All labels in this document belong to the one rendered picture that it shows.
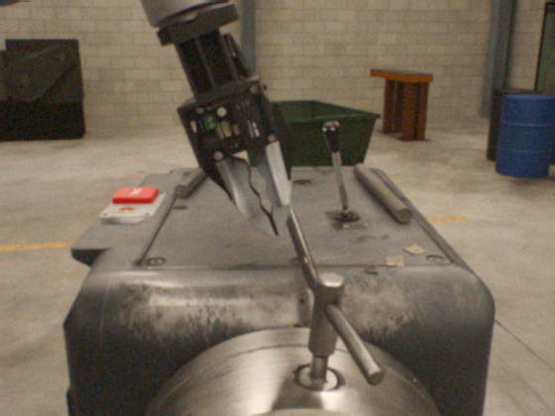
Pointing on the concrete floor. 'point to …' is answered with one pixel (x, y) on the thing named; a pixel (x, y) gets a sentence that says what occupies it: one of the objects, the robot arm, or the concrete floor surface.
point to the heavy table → (404, 102)
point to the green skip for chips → (307, 126)
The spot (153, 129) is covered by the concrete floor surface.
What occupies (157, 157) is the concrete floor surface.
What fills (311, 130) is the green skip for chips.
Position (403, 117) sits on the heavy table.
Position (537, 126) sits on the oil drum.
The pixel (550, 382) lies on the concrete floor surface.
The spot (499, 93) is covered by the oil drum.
